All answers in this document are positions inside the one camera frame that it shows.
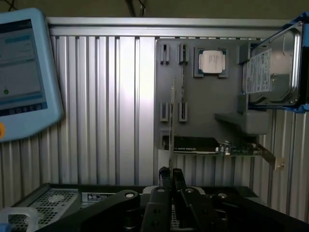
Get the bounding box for clear plastic bracket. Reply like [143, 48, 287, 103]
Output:
[0, 206, 40, 232]

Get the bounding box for grey mesh power supply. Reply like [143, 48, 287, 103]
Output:
[9, 188, 116, 232]

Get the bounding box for black graphics card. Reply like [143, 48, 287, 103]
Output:
[163, 136, 286, 171]

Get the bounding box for silver hard disk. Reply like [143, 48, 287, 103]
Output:
[242, 21, 303, 106]

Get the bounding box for grey parts rack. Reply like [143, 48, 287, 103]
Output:
[155, 38, 276, 156]

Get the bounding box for light blue teach pendant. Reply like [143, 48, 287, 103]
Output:
[0, 7, 64, 142]

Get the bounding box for silver CPU chip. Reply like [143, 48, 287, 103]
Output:
[197, 49, 228, 74]

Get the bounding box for black PC case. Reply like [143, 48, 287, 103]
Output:
[0, 183, 309, 232]

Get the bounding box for blue disk caddy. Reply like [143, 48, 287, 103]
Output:
[250, 11, 309, 114]

